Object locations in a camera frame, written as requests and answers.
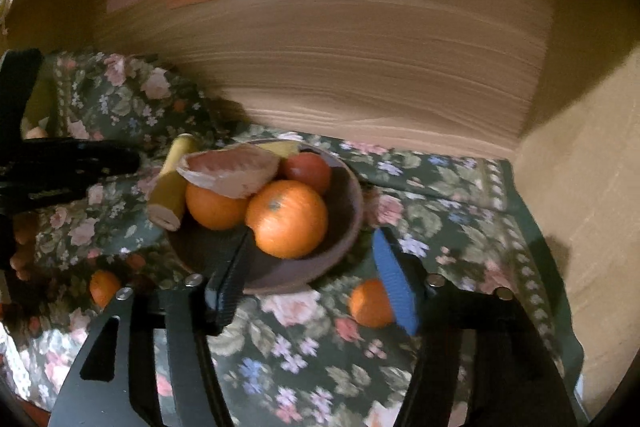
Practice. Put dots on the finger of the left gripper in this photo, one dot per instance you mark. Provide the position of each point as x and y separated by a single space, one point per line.
37 168

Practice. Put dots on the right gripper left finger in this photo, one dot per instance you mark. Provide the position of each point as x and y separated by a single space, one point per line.
143 332

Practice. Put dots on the large orange with sticker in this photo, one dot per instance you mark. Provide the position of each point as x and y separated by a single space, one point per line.
289 219

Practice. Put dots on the long yellow banana piece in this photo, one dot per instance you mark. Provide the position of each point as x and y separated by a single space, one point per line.
166 201

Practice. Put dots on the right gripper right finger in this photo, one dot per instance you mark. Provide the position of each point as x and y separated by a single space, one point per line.
514 381

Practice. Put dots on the small mandarin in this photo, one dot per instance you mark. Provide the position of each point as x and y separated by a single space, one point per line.
103 286
370 306

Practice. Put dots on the short yellow banana piece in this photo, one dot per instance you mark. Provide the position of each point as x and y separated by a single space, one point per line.
283 149

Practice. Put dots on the dark round plate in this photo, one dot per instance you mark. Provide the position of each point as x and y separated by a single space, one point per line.
268 274

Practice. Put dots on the floral dark green cloth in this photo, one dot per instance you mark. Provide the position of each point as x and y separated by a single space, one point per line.
288 359

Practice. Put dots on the red tomato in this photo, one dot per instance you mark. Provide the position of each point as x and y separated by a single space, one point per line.
308 168

